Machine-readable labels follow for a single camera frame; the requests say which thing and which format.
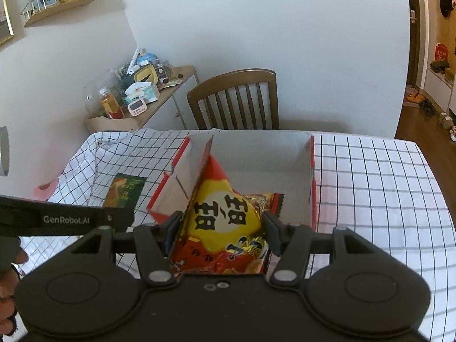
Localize brown door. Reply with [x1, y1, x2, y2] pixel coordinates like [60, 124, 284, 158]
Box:
[405, 0, 422, 87]

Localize white shoe cabinet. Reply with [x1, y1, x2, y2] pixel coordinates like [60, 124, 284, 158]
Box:
[424, 67, 456, 115]

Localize tissue box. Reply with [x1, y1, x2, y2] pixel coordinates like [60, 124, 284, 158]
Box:
[123, 82, 161, 106]

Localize clear glass jar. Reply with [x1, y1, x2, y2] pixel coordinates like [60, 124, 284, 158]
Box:
[83, 69, 122, 117]

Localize white checked tablecloth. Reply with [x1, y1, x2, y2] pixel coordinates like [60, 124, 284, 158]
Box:
[19, 128, 456, 328]

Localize light wooden sideboard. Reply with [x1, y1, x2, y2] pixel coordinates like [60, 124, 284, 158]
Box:
[84, 66, 200, 133]

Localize pink kitchen timer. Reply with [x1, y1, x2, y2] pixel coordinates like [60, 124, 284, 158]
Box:
[127, 99, 147, 117]

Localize red cardboard box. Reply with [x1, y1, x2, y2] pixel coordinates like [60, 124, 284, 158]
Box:
[147, 130, 317, 276]

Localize orange drink bottle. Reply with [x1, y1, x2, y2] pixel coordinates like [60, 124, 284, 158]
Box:
[99, 87, 125, 119]

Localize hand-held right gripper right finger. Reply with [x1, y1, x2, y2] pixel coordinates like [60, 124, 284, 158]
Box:
[263, 211, 378, 288]

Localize green snack packet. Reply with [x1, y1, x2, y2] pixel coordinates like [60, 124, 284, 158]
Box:
[103, 173, 148, 209]

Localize shoes on floor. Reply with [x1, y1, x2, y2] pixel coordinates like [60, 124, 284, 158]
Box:
[405, 91, 437, 117]

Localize yellow and red snack bag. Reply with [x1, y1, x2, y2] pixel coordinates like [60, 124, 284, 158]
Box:
[170, 154, 270, 275]

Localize white rolled tube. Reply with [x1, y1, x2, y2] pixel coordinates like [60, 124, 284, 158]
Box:
[127, 46, 142, 76]

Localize wooden chair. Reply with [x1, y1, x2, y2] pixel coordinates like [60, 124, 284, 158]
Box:
[187, 68, 279, 131]

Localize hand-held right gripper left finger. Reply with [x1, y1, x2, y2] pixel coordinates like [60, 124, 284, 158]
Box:
[69, 211, 184, 289]

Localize person's left hand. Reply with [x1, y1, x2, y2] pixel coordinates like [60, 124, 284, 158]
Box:
[0, 237, 30, 336]

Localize grey round object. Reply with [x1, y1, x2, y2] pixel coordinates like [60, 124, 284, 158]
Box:
[0, 126, 11, 177]

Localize wooden wall shelf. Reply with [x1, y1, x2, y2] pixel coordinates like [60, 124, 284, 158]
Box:
[21, 0, 104, 28]

